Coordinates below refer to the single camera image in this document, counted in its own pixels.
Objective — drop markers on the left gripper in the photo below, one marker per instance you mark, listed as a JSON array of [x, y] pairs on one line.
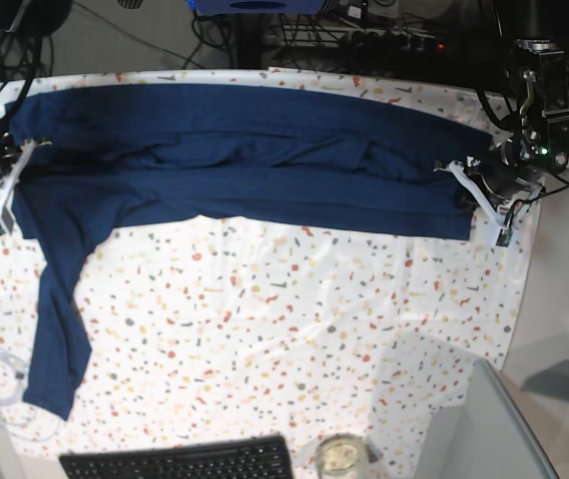
[[499, 181]]

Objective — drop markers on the dark blue t-shirt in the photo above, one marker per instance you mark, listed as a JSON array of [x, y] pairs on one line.
[[137, 155]]

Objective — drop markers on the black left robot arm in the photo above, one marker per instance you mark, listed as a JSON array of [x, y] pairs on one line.
[[528, 37]]

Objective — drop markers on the black power strip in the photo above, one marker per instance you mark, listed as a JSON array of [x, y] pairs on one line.
[[397, 40]]

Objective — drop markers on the grey monitor back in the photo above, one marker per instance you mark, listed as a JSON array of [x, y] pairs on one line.
[[484, 437]]

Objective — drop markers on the blue box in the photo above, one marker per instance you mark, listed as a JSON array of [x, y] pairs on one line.
[[304, 7]]

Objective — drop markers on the white terrazzo tablecloth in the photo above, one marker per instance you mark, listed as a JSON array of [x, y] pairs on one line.
[[210, 330]]

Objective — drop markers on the glass jar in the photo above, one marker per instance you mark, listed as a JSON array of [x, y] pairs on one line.
[[342, 456]]

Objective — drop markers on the black keyboard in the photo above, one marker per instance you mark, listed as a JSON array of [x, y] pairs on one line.
[[264, 457]]

